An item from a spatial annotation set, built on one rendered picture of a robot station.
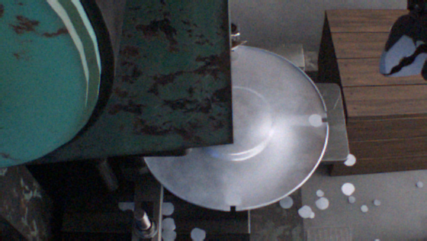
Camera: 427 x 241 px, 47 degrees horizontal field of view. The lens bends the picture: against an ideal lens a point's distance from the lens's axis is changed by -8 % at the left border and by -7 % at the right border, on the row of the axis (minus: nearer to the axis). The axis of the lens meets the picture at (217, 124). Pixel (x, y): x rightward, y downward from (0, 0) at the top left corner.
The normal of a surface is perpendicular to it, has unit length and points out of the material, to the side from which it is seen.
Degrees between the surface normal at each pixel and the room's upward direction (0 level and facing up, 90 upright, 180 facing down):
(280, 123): 0
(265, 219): 0
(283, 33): 0
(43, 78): 90
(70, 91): 90
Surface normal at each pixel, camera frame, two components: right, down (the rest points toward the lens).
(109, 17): 0.99, -0.06
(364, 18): -0.04, -0.52
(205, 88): 0.00, 0.85
